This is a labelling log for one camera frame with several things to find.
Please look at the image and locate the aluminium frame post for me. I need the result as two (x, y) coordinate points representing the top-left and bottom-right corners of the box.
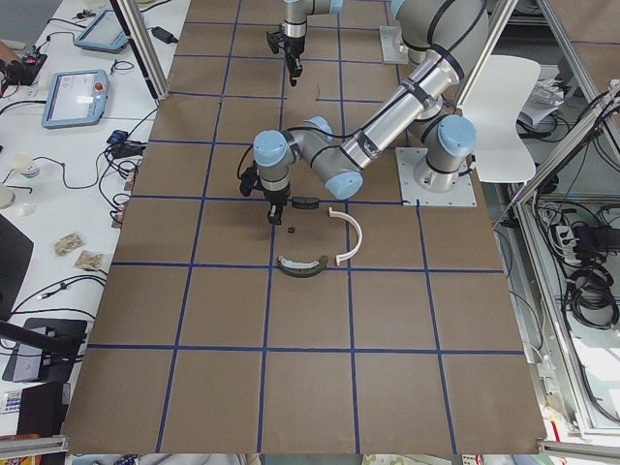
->
(110, 0), (170, 102)

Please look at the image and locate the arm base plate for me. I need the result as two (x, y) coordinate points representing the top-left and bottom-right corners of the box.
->
(395, 147), (477, 207)
(379, 26), (410, 65)

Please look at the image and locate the black power adapter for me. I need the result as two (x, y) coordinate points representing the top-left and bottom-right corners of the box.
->
(151, 26), (178, 44)

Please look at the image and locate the dark green brake shoe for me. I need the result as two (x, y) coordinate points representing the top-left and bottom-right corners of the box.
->
(277, 255), (328, 278)

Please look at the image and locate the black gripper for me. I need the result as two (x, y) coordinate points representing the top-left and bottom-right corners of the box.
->
(283, 35), (305, 87)
(263, 187), (291, 226)

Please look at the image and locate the small black brake pad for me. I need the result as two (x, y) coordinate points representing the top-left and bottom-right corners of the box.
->
(292, 197), (320, 210)

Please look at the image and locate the lower blue teach pendant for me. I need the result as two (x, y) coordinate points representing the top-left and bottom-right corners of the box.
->
(42, 70), (109, 129)

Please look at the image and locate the white paper cup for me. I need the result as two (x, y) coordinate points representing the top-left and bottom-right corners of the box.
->
(11, 152), (41, 179)

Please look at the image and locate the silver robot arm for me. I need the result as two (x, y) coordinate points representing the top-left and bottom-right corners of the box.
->
(238, 1), (488, 225)
(281, 0), (344, 86)

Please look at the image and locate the upper blue teach pendant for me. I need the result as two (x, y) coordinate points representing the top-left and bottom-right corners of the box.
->
(74, 9), (128, 53)

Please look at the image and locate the white curved plastic part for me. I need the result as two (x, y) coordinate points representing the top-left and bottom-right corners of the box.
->
(327, 207), (363, 266)

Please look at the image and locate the blue teach pendant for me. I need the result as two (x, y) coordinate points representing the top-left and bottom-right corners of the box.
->
(74, 9), (128, 53)
(42, 70), (109, 129)

